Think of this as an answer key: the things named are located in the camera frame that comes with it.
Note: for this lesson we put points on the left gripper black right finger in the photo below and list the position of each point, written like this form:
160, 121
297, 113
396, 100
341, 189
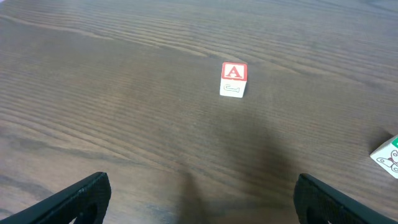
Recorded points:
318, 203

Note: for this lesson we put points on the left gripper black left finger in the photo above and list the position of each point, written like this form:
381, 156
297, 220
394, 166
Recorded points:
83, 202

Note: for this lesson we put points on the red letter A block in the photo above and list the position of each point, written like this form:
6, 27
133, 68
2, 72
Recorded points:
234, 77

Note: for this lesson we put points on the green letter wooden block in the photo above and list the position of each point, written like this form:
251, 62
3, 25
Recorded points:
386, 156

